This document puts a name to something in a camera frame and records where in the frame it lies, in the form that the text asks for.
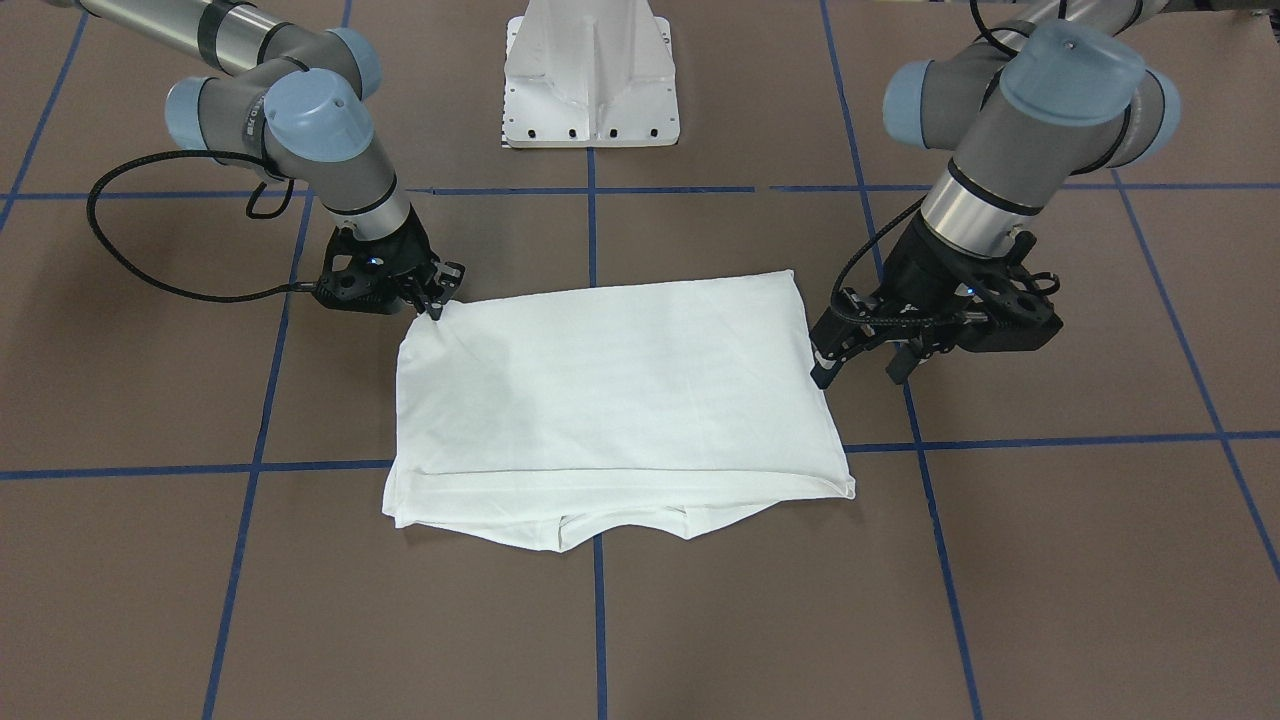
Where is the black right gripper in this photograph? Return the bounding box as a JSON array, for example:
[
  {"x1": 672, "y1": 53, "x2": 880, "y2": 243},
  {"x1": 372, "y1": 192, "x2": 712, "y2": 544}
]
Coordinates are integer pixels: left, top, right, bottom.
[{"x1": 317, "y1": 215, "x2": 466, "y2": 322}]

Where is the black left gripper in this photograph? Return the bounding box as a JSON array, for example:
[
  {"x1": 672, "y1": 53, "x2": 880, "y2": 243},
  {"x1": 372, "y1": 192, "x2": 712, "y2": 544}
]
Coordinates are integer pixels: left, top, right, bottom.
[{"x1": 810, "y1": 215, "x2": 1041, "y2": 391}]

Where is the white printed long-sleeve shirt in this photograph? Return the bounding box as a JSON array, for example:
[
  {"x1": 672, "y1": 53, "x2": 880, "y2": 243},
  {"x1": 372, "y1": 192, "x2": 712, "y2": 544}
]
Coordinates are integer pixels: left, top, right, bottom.
[{"x1": 381, "y1": 270, "x2": 856, "y2": 552}]

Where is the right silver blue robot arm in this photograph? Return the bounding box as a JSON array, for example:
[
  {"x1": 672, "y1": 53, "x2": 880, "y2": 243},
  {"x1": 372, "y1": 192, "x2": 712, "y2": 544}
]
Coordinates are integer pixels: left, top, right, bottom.
[{"x1": 77, "y1": 1, "x2": 465, "y2": 319}]

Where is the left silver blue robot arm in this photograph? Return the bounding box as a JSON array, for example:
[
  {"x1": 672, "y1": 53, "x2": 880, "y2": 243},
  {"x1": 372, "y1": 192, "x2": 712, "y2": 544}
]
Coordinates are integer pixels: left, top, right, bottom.
[{"x1": 810, "y1": 1, "x2": 1181, "y2": 388}]

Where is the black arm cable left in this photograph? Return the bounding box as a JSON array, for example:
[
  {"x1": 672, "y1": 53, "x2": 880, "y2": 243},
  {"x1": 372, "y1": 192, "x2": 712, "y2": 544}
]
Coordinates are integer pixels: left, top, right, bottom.
[{"x1": 832, "y1": 0, "x2": 1061, "y2": 331}]

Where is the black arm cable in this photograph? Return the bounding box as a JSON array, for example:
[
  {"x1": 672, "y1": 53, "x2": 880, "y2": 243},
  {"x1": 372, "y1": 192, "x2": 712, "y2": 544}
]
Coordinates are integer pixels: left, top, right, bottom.
[
  {"x1": 832, "y1": 0, "x2": 1061, "y2": 331},
  {"x1": 86, "y1": 150, "x2": 321, "y2": 304}
]

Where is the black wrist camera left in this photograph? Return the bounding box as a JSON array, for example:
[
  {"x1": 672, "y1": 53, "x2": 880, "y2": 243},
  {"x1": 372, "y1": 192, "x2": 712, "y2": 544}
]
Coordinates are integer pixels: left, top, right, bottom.
[{"x1": 956, "y1": 231, "x2": 1062, "y2": 354}]

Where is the white camera stand column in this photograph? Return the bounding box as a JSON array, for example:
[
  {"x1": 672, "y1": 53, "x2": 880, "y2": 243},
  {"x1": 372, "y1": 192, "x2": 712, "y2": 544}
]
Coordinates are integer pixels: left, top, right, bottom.
[{"x1": 500, "y1": 1, "x2": 681, "y2": 149}]

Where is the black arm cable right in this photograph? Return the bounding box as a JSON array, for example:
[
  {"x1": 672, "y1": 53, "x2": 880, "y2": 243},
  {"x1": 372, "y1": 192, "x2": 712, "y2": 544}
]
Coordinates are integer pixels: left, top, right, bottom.
[{"x1": 86, "y1": 150, "x2": 321, "y2": 304}]

